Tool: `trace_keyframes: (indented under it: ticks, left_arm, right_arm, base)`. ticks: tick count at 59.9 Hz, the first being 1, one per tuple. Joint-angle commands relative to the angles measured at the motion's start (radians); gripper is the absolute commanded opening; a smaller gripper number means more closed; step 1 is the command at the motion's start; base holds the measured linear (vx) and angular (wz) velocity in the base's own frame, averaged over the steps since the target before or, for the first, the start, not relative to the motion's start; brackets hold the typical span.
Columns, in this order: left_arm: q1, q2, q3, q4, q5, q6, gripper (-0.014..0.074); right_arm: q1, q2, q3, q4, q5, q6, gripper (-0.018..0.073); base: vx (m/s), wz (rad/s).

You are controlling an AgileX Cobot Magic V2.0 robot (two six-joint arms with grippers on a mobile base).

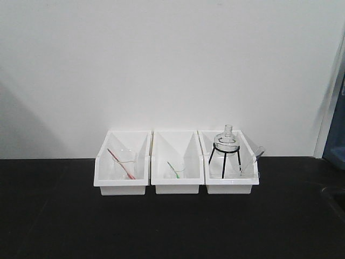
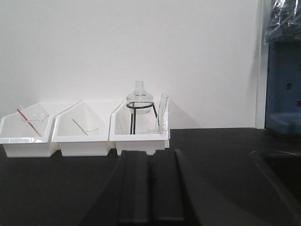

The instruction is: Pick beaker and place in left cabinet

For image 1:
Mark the clear beaker in middle bin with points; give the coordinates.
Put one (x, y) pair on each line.
(179, 167)

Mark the clear beaker in bin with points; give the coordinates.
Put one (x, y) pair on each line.
(179, 167)
(130, 158)

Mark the clear beaker in left bin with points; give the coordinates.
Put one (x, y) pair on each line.
(130, 158)

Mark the middle white storage bin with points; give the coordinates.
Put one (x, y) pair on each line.
(177, 146)

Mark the white storage bin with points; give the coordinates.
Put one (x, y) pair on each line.
(233, 182)
(104, 178)
(177, 146)

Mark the green stirring rod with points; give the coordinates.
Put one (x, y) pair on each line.
(172, 168)

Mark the round glass flask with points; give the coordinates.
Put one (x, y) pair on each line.
(226, 141)

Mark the left white storage bin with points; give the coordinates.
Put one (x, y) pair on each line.
(104, 178)

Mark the red stirring rod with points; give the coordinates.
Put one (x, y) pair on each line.
(130, 175)

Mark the right white storage bin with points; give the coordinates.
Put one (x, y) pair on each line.
(233, 182)

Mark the clear glass test tube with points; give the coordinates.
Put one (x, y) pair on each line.
(252, 160)

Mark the blue panel at right edge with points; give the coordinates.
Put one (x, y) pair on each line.
(334, 148)

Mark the black wire tripod stand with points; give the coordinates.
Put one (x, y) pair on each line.
(224, 162)

